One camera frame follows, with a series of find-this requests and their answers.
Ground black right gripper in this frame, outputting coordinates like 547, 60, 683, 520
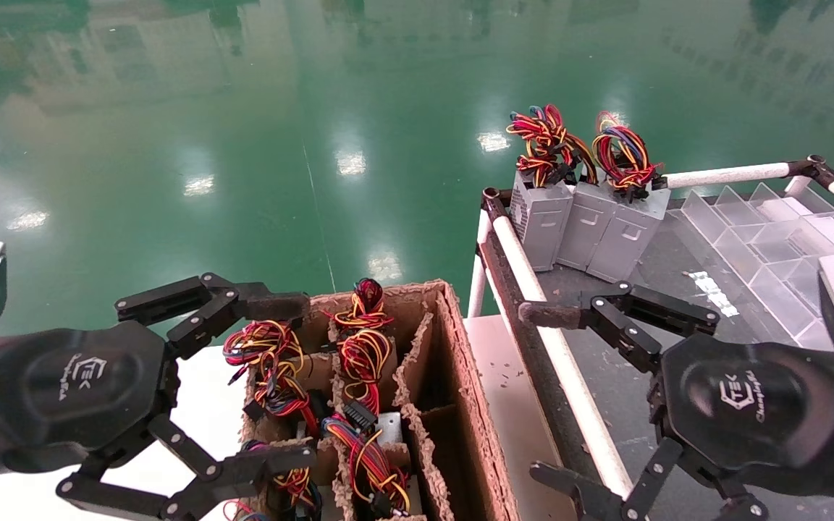
518, 281, 834, 521

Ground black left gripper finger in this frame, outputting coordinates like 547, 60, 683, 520
117, 274, 309, 359
56, 414, 316, 521

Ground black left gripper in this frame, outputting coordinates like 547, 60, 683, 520
0, 322, 179, 473

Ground white tape strip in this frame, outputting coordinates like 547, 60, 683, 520
683, 270, 740, 318

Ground brown cardboard divider box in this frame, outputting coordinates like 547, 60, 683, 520
236, 280, 521, 521

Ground transparent plastic divider tray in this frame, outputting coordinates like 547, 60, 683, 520
667, 182, 834, 352

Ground grey power supply, coloured wires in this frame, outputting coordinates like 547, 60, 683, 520
321, 402, 412, 519
557, 181, 617, 272
507, 105, 595, 272
587, 111, 671, 284
225, 440, 320, 521

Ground wire bundle in box left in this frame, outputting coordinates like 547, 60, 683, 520
223, 321, 320, 435

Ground wire bundle in box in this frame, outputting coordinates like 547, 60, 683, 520
327, 277, 396, 417
223, 321, 320, 435

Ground wire bundle in box middle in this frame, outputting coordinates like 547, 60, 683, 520
327, 277, 396, 417

